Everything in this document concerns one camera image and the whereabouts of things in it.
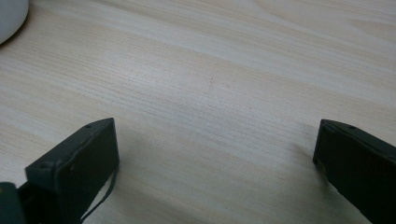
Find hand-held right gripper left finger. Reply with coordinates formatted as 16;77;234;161
18;117;120;224

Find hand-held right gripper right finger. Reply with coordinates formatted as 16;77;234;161
312;119;396;224

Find white round object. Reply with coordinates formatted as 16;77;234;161
0;0;30;46

